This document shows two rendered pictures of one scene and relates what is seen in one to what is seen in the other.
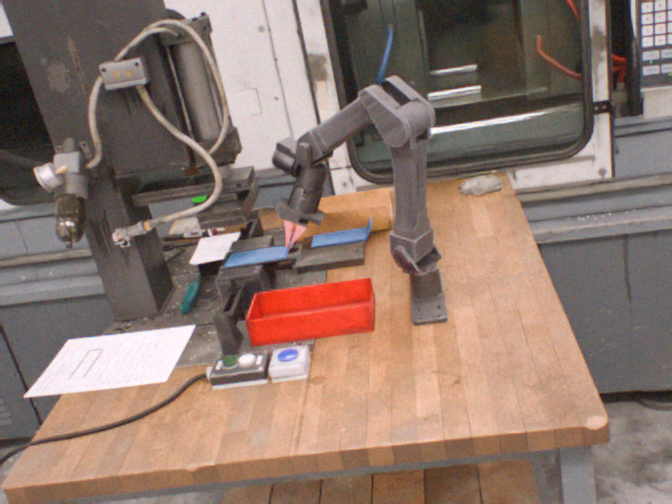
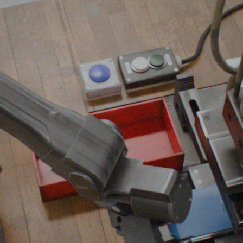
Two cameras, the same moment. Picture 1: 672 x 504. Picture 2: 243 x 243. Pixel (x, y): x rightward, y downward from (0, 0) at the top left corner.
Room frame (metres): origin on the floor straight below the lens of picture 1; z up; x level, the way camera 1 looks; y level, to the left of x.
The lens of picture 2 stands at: (1.94, -0.14, 1.96)
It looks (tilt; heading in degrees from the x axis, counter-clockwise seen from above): 57 degrees down; 157
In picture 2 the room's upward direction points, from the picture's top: straight up
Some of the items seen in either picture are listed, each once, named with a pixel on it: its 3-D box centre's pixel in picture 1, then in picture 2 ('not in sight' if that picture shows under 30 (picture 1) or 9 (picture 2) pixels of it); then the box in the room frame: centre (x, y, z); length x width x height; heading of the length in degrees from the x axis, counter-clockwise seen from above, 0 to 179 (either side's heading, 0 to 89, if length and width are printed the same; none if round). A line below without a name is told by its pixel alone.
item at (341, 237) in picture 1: (341, 232); not in sight; (1.74, -0.02, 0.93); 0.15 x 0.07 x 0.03; 83
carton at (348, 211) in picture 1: (343, 216); not in sight; (1.85, -0.04, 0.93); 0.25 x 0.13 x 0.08; 81
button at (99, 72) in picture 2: (288, 357); (99, 74); (1.22, 0.13, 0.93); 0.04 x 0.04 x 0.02
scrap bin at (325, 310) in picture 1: (312, 311); (104, 148); (1.37, 0.07, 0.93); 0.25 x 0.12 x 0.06; 81
